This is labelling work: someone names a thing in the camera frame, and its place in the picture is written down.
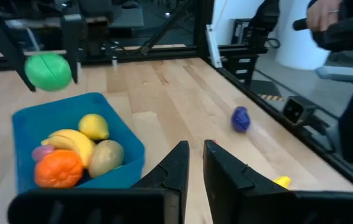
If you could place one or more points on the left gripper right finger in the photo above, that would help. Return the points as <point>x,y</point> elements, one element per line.
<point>226,180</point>

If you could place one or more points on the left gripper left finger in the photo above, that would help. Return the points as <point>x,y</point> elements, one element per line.
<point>173,171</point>

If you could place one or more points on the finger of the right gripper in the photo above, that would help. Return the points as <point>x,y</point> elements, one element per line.
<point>73,40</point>
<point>11,53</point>

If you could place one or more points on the green toy apple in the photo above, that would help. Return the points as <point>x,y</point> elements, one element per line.
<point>48,73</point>

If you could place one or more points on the purple toy eggplant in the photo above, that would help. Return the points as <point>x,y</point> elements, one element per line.
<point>241,119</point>

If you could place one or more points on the beige toy potato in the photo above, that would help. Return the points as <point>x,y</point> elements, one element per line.
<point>106,158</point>

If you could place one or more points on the teal plastic tupperware container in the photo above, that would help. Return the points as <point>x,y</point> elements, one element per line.
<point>54,112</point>

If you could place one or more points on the yellow toy lemon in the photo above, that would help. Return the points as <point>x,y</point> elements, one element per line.
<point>93,127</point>

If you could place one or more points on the yellow toy banana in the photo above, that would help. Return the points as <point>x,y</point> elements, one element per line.
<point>73,143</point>

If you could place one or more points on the pink toy onion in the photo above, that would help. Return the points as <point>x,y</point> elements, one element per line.
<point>42,153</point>

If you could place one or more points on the orange toy tangerine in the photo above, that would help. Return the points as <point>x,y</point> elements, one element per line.
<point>58,169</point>

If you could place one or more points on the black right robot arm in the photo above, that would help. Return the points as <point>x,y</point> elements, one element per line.
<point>96,40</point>

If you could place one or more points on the small yellow toy chili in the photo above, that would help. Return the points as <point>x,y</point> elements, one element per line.
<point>282,182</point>

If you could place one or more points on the person's hand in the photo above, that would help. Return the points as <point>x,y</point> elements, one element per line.
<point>322,15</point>

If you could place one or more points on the small black camera box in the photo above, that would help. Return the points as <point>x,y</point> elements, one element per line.
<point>297,110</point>

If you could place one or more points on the silver metal bracket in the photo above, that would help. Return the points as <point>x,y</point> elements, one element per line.
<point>213,46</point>

